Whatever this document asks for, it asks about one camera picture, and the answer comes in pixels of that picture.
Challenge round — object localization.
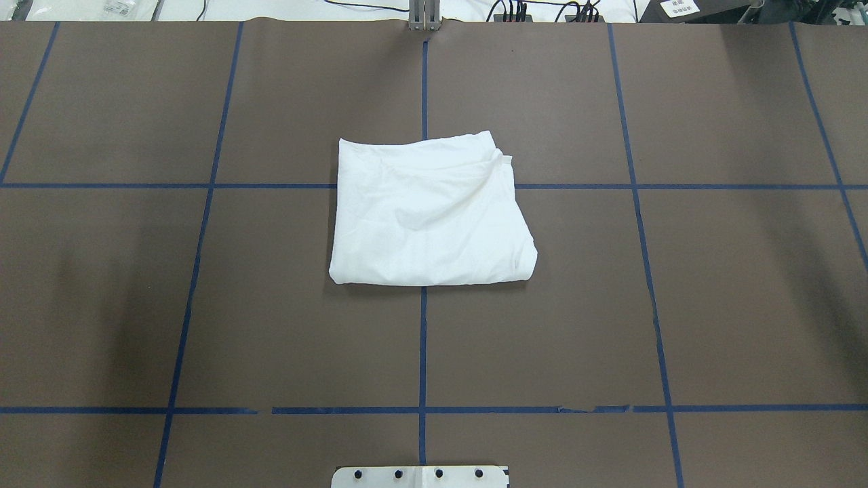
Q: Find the white long-sleeve printed shirt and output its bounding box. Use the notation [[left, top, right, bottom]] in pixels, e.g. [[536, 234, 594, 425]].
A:
[[329, 130, 538, 287]]

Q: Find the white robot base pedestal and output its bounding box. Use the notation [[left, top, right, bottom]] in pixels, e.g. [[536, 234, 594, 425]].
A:
[[330, 464, 511, 487]]

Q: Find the aluminium frame post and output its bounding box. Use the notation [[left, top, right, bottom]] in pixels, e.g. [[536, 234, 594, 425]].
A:
[[408, 0, 442, 32]]

